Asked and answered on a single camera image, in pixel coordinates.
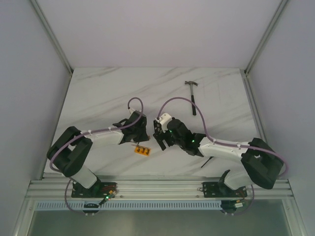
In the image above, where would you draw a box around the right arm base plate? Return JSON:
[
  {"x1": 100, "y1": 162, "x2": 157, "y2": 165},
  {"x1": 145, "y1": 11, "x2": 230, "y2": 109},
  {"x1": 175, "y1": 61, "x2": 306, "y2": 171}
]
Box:
[{"x1": 200, "y1": 181, "x2": 248, "y2": 199}]

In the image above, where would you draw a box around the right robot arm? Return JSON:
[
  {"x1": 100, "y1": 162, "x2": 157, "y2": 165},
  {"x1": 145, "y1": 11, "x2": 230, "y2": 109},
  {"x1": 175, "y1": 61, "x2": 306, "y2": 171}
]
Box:
[{"x1": 154, "y1": 117, "x2": 284, "y2": 196}]

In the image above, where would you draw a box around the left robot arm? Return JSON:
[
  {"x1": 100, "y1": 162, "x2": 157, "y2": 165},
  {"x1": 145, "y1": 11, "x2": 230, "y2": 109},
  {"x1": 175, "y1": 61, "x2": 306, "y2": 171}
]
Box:
[{"x1": 46, "y1": 110, "x2": 149, "y2": 198}]

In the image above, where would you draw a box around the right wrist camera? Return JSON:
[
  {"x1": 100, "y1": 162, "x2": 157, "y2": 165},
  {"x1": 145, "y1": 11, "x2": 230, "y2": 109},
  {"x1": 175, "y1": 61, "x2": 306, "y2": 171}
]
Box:
[{"x1": 156, "y1": 113, "x2": 172, "y2": 132}]

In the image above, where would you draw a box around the aluminium rail frame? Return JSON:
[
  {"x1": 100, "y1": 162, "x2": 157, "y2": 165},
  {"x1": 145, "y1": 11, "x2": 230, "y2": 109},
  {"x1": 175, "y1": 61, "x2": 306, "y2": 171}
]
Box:
[{"x1": 26, "y1": 174, "x2": 294, "y2": 200}]

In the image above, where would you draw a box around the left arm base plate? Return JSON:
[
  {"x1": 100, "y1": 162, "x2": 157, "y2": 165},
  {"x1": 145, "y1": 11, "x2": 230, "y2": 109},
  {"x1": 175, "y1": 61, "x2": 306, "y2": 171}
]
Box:
[{"x1": 71, "y1": 181, "x2": 117, "y2": 198}]

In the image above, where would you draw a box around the white cable duct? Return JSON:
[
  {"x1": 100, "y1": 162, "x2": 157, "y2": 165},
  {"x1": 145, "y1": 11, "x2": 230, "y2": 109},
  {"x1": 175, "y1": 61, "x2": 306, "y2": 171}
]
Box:
[{"x1": 34, "y1": 200, "x2": 248, "y2": 211}]

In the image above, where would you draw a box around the claw hammer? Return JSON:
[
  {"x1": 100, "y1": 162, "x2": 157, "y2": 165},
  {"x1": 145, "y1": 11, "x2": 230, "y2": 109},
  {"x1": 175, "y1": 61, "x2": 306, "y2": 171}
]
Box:
[{"x1": 185, "y1": 81, "x2": 198, "y2": 116}]

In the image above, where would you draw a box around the orange terminal block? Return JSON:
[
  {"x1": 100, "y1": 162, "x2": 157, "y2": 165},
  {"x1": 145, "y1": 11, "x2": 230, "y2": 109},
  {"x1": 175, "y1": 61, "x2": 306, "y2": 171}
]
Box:
[{"x1": 134, "y1": 145, "x2": 151, "y2": 157}]

